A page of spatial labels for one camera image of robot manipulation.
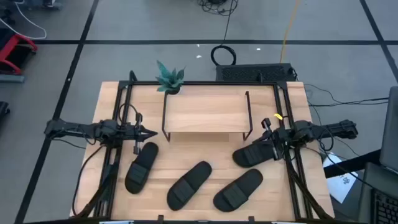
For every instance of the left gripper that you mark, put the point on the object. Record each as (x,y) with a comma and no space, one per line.
(138,133)

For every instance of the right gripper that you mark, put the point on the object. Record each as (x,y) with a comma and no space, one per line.
(275,140)

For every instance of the black slide sandal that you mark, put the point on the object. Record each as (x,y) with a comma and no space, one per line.
(236,193)
(140,174)
(186,189)
(248,155)

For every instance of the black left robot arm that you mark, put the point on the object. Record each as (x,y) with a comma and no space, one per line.
(71,128)

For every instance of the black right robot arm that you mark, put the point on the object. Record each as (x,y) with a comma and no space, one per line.
(329,129)

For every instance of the wooden shelf with metal legs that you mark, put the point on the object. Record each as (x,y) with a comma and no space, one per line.
(205,115)

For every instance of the yellow tag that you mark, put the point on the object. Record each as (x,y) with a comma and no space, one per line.
(278,116)

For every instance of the green potted plant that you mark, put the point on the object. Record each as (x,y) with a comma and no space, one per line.
(170,79)

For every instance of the black keyboard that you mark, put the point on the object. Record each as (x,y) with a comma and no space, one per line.
(248,73)

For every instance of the black table clamp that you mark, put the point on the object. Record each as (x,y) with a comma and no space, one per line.
(160,218)
(251,219)

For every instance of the white paper sheet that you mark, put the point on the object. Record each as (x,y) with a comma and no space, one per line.
(342,186)

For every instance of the black beam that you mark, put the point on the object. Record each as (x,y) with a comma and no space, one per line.
(351,165)

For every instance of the grey monitor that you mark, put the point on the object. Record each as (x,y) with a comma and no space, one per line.
(390,130)

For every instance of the grey flat plate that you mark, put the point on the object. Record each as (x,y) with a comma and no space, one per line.
(12,78)

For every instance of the black caster wheel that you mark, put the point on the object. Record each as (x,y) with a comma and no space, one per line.
(3,107)

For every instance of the red metal cart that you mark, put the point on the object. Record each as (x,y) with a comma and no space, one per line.
(23,42)

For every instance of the black metal rig frame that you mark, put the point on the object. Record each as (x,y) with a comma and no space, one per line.
(202,83)

